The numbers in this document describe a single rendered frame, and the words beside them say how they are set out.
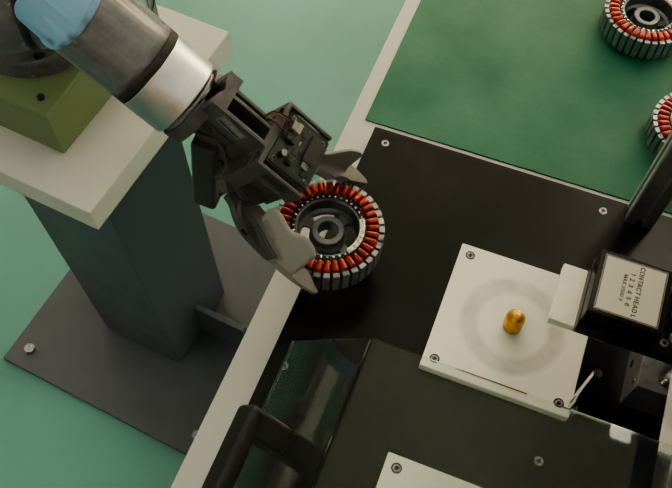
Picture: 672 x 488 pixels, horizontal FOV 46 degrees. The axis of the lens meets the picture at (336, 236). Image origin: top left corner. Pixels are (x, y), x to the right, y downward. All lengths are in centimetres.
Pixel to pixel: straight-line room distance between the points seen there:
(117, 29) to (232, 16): 155
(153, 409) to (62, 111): 80
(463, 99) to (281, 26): 119
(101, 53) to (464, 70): 54
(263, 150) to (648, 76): 59
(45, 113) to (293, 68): 117
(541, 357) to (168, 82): 45
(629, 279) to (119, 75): 46
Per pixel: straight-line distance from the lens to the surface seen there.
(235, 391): 82
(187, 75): 66
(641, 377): 79
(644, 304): 71
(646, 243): 93
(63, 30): 66
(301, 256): 71
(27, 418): 170
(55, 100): 97
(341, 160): 77
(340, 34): 213
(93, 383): 167
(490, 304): 83
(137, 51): 66
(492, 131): 99
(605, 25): 112
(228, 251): 174
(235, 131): 67
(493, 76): 105
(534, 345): 82
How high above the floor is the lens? 152
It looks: 60 degrees down
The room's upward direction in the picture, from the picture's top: straight up
